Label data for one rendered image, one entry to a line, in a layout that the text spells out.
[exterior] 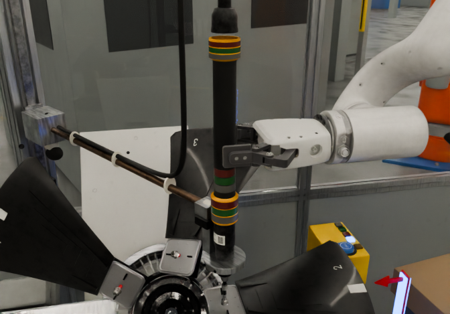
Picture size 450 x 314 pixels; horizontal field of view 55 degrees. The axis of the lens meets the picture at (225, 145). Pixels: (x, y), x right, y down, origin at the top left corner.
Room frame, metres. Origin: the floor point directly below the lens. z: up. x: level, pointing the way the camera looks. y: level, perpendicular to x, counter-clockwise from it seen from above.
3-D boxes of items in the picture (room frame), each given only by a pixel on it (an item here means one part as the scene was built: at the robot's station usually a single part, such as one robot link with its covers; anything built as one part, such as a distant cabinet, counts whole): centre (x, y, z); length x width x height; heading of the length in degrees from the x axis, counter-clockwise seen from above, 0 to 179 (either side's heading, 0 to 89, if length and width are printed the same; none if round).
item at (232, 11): (0.60, 0.00, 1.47); 0.04 x 0.04 x 0.46
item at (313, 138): (0.63, -0.11, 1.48); 0.11 x 0.10 x 0.07; 101
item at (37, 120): (1.03, 0.45, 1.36); 0.10 x 0.07 x 0.08; 46
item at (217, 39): (0.60, 0.00, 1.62); 0.04 x 0.04 x 0.03
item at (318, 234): (0.96, -0.29, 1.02); 0.16 x 0.10 x 0.11; 11
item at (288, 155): (0.57, -0.08, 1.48); 0.08 x 0.06 x 0.01; 4
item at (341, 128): (0.64, -0.17, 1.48); 0.09 x 0.03 x 0.08; 11
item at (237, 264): (0.61, 0.01, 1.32); 0.09 x 0.07 x 0.10; 46
